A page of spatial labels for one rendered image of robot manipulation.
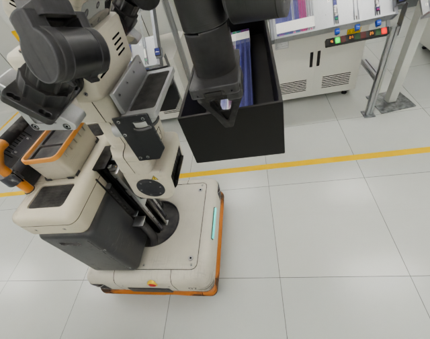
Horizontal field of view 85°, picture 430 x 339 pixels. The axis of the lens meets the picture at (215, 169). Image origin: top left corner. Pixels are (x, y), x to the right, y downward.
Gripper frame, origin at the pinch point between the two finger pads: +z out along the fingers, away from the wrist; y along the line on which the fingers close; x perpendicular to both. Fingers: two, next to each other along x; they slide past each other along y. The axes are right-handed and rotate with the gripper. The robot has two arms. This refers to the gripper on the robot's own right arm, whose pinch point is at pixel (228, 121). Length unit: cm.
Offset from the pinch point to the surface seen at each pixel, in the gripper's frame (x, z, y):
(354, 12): -62, 34, 133
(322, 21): -45, 35, 132
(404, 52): -103, 70, 144
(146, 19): 136, 51, 321
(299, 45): -36, 57, 160
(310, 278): -21, 111, 9
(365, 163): -69, 111, 83
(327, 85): -60, 95, 160
